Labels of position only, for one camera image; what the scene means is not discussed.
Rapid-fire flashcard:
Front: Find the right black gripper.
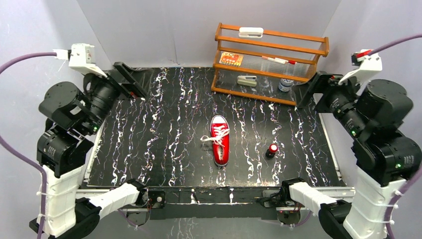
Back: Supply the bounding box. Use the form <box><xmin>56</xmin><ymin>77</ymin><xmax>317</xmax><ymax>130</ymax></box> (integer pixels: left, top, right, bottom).
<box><xmin>290</xmin><ymin>69</ymin><xmax>368</xmax><ymax>138</ymax></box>

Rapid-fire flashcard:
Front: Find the red canvas sneaker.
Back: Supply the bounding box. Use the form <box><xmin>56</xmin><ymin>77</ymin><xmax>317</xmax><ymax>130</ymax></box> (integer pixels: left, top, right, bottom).
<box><xmin>210</xmin><ymin>115</ymin><xmax>230</xmax><ymax>167</ymax></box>

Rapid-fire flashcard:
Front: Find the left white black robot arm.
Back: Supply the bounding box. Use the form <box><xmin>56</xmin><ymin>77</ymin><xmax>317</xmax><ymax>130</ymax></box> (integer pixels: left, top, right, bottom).
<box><xmin>29</xmin><ymin>62</ymin><xmax>154</xmax><ymax>239</ymax></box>

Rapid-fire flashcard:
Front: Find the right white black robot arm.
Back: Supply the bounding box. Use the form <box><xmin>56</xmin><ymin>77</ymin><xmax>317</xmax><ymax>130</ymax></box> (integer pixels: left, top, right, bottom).
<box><xmin>280</xmin><ymin>71</ymin><xmax>422</xmax><ymax>239</ymax></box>

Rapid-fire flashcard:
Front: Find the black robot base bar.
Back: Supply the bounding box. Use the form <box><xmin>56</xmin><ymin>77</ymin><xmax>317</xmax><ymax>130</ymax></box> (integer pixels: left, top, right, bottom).
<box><xmin>117</xmin><ymin>186</ymin><xmax>312</xmax><ymax>221</ymax></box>

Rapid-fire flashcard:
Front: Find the red white marker pen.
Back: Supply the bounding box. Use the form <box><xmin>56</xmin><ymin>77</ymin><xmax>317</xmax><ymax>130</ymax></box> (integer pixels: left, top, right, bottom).
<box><xmin>261</xmin><ymin>56</ymin><xmax>296</xmax><ymax>65</ymax></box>

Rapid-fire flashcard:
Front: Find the orange wooden shelf rack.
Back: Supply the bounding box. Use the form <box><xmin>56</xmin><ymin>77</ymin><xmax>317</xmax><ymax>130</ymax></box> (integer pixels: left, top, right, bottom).
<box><xmin>211</xmin><ymin>23</ymin><xmax>330</xmax><ymax>106</ymax></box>

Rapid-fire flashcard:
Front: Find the white stapler on lower shelf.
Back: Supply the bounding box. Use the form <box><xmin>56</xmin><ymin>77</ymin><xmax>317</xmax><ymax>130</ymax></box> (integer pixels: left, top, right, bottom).
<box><xmin>237</xmin><ymin>76</ymin><xmax>257</xmax><ymax>87</ymax></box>

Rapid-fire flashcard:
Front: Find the white stapler on shelf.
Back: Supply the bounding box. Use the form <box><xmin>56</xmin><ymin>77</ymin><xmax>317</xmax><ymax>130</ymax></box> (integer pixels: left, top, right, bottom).
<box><xmin>237</xmin><ymin>76</ymin><xmax>257</xmax><ymax>87</ymax></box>
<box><xmin>238</xmin><ymin>27</ymin><xmax>264</xmax><ymax>39</ymax></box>

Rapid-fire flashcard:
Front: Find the small red capped bottle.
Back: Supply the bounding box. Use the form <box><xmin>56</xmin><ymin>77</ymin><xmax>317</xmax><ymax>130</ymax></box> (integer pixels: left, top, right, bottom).
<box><xmin>265</xmin><ymin>144</ymin><xmax>278</xmax><ymax>159</ymax></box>

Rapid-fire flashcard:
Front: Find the orange patterned card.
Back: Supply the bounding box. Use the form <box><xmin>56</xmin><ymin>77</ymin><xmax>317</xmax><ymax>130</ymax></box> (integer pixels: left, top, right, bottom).
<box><xmin>219</xmin><ymin>51</ymin><xmax>244</xmax><ymax>66</ymax></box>

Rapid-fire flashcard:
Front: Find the white stapler on top shelf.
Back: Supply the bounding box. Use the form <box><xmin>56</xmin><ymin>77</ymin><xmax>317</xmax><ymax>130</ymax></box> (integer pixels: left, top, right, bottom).
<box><xmin>238</xmin><ymin>27</ymin><xmax>264</xmax><ymax>39</ymax></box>

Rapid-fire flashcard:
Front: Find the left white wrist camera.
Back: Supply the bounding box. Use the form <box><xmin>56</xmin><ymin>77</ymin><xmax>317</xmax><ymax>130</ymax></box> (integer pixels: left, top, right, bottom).
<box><xmin>53</xmin><ymin>43</ymin><xmax>106</xmax><ymax>78</ymax></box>

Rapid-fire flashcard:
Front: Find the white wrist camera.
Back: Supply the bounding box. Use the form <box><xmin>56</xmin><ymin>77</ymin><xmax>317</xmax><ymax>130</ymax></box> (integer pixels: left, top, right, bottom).
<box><xmin>338</xmin><ymin>49</ymin><xmax>383</xmax><ymax>86</ymax></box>
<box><xmin>53</xmin><ymin>43</ymin><xmax>106</xmax><ymax>78</ymax></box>

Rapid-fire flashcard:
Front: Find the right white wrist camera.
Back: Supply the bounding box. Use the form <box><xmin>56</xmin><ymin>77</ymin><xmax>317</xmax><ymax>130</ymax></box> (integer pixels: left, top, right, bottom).
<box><xmin>338</xmin><ymin>49</ymin><xmax>383</xmax><ymax>86</ymax></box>

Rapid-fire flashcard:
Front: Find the aluminium frame rail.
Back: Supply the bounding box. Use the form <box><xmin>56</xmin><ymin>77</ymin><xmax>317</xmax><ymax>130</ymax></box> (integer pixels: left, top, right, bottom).
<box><xmin>76</xmin><ymin>186</ymin><xmax>355</xmax><ymax>211</ymax></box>

